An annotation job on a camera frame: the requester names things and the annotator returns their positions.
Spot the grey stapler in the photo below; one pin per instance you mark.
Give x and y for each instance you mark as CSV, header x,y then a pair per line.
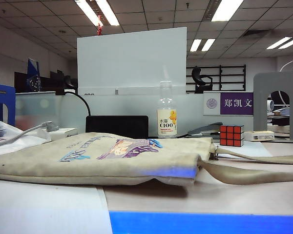
x,y
205,129

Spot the black office chair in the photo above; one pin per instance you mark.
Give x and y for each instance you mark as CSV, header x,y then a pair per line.
x,y
197,75

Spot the clear C100 drink bottle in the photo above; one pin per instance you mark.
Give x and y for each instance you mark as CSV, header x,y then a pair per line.
x,y
167,124

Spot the red hanging ornament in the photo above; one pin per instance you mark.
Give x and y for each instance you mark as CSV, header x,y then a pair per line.
x,y
99,29

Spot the grey metal bookend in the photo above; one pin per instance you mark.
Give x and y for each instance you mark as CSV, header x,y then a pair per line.
x,y
260,97

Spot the white power adapter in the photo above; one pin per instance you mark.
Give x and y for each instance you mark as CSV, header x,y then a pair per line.
x,y
63,133

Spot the black wall shelf rack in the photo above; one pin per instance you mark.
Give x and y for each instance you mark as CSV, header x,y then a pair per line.
x,y
220,78

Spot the frosted glass desk partition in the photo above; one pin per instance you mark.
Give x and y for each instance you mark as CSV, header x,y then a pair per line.
x,y
193,109

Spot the beige printed canvas tote bag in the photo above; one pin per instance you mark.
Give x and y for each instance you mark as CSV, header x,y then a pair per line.
x,y
63,158

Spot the small white flat box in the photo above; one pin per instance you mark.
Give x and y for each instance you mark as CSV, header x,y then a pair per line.
x,y
258,136

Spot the fluorescent ceiling light panel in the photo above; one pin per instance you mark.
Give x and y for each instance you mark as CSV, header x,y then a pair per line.
x,y
290,42
108,12
89,12
279,43
195,45
225,11
208,44

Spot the Rubik's cube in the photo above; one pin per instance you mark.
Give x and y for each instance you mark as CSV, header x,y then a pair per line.
x,y
230,136

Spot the blue flag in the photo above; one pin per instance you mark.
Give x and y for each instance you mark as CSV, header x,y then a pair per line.
x,y
33,80

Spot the large white paper sheet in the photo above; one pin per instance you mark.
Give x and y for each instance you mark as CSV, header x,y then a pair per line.
x,y
39,209

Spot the black rectangular box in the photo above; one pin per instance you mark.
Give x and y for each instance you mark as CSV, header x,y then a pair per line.
x,y
117,125

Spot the purple and white nameplate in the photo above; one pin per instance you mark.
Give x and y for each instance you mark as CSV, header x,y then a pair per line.
x,y
236,103

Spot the blue metal bookend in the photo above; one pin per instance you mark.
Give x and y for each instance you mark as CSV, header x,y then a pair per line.
x,y
2,93

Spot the blue table edge strip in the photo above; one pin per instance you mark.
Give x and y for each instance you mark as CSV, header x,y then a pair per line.
x,y
197,223

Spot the small white round device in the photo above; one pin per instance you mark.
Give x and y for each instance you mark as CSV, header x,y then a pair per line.
x,y
271,105

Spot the clear plastic bag with papers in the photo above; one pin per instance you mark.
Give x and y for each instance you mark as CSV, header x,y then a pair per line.
x,y
0,131

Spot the dark office cabinets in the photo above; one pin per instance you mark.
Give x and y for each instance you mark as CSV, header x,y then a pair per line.
x,y
51,83

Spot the white board panel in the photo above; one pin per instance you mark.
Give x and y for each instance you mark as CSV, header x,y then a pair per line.
x,y
131,61

